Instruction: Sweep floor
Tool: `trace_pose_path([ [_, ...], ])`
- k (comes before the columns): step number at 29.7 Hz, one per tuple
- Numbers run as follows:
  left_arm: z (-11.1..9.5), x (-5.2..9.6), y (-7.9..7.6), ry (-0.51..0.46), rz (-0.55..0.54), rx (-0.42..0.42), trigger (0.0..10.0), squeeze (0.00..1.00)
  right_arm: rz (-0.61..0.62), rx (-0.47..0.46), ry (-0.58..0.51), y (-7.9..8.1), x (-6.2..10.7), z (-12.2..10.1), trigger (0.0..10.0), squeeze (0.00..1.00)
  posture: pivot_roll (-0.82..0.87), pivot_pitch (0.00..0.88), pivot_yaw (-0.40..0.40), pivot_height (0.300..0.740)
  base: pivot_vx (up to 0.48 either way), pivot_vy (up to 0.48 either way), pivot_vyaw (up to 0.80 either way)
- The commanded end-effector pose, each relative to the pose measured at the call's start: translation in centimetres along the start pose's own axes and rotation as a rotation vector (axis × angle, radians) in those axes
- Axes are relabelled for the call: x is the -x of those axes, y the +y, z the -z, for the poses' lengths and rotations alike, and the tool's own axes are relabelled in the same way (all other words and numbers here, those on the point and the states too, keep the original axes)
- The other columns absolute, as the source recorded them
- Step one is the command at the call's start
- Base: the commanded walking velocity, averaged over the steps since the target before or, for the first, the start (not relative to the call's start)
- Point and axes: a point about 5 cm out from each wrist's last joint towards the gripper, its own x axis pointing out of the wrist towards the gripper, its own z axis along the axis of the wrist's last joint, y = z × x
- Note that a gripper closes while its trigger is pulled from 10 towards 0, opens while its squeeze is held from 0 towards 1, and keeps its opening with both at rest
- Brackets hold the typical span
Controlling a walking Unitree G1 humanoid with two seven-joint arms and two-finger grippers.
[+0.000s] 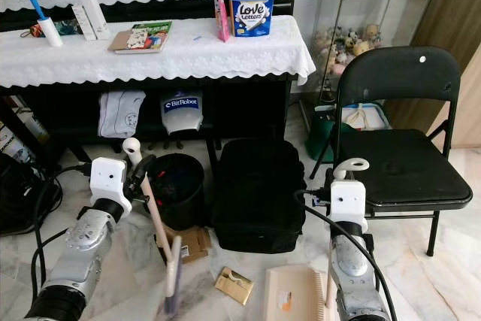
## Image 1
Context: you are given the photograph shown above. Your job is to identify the beige broom with purple bristles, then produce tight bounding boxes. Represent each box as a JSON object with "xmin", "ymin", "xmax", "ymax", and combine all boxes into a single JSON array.
[{"xmin": 123, "ymin": 138, "xmax": 185, "ymax": 318}]

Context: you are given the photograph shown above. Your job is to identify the gold foil packet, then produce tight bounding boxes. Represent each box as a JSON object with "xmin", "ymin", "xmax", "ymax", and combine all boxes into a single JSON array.
[{"xmin": 214, "ymin": 266, "xmax": 255, "ymax": 305}]

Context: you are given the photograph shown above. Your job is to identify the beige long-handled dustpan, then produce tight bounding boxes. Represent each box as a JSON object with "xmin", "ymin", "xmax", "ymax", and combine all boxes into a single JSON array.
[{"xmin": 263, "ymin": 158, "xmax": 371, "ymax": 321}]

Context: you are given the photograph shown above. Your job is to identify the black waste bin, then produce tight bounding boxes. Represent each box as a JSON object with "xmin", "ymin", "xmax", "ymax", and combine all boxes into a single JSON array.
[{"xmin": 147, "ymin": 153, "xmax": 205, "ymax": 232}]

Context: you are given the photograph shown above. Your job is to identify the plain white cloth bag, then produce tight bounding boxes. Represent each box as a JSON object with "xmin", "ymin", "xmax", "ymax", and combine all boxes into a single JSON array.
[{"xmin": 98, "ymin": 89, "xmax": 146, "ymax": 139}]

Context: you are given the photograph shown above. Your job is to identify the white BitRobot bag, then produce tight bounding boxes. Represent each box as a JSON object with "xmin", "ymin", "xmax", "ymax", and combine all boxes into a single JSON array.
[{"xmin": 160, "ymin": 89, "xmax": 205, "ymax": 135}]

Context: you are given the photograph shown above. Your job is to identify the brown cardboard piece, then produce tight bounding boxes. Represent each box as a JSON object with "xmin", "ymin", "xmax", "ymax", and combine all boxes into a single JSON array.
[{"xmin": 156, "ymin": 225, "xmax": 213, "ymax": 263}]

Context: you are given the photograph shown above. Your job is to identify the black fabric bag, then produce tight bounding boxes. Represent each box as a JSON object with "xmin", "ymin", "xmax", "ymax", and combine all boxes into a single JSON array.
[{"xmin": 210, "ymin": 138, "xmax": 307, "ymax": 254}]

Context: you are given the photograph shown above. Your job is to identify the white lace tablecloth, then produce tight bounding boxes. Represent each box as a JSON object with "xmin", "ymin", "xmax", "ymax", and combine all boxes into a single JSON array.
[{"xmin": 0, "ymin": 14, "xmax": 316, "ymax": 89}]

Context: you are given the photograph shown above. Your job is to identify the green covered book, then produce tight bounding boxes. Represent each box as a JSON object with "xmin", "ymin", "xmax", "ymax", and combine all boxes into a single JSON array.
[{"xmin": 107, "ymin": 21, "xmax": 174, "ymax": 55}]

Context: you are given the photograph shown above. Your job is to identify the tall white box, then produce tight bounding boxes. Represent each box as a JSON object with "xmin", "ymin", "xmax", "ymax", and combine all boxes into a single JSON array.
[{"xmin": 83, "ymin": 0, "xmax": 111, "ymax": 40}]

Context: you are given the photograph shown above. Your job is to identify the small white box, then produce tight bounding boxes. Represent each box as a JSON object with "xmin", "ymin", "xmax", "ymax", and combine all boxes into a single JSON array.
[{"xmin": 71, "ymin": 4, "xmax": 95, "ymax": 41}]

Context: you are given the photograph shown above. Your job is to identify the pink snack packet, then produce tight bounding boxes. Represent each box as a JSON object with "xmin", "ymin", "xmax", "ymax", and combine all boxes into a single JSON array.
[{"xmin": 207, "ymin": 0, "xmax": 231, "ymax": 42}]

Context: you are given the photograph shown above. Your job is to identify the green bucket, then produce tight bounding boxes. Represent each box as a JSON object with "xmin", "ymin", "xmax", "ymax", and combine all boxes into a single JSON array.
[{"xmin": 306, "ymin": 104, "xmax": 339, "ymax": 162}]

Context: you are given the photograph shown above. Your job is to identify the blue Love Letters tin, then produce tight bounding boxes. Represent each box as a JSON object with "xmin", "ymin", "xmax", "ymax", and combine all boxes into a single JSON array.
[{"xmin": 224, "ymin": 0, "xmax": 279, "ymax": 38}]

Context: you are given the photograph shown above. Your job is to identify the white basin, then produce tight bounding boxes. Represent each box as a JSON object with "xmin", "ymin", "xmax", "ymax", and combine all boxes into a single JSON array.
[{"xmin": 340, "ymin": 101, "xmax": 393, "ymax": 131}]

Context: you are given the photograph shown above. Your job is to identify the glass display cabinet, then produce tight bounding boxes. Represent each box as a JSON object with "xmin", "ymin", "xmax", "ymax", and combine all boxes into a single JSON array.
[{"xmin": 312, "ymin": 0, "xmax": 448, "ymax": 96}]

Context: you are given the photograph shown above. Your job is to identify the black folding chair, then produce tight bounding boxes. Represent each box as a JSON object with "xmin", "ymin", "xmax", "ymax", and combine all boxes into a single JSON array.
[{"xmin": 308, "ymin": 45, "xmax": 474, "ymax": 256}]

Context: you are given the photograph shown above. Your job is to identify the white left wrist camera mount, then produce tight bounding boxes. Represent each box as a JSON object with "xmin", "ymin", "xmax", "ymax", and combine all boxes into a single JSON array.
[{"xmin": 90, "ymin": 157, "xmax": 132, "ymax": 213}]

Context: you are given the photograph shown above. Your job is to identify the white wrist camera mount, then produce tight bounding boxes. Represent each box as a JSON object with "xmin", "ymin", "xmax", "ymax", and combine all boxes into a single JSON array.
[
  {"xmin": 331, "ymin": 180, "xmax": 368, "ymax": 233},
  {"xmin": 90, "ymin": 157, "xmax": 132, "ymax": 213}
]

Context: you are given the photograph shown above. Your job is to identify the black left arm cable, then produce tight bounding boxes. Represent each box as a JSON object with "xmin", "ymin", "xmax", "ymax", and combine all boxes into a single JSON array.
[{"xmin": 32, "ymin": 163, "xmax": 95, "ymax": 303}]

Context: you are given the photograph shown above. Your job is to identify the blue-handled white lint roller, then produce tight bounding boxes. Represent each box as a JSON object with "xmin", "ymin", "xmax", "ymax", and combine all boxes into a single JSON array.
[{"xmin": 23, "ymin": 0, "xmax": 63, "ymax": 47}]

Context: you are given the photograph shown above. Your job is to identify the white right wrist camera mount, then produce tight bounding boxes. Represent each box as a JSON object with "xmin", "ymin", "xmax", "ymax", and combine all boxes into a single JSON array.
[{"xmin": 331, "ymin": 180, "xmax": 368, "ymax": 233}]

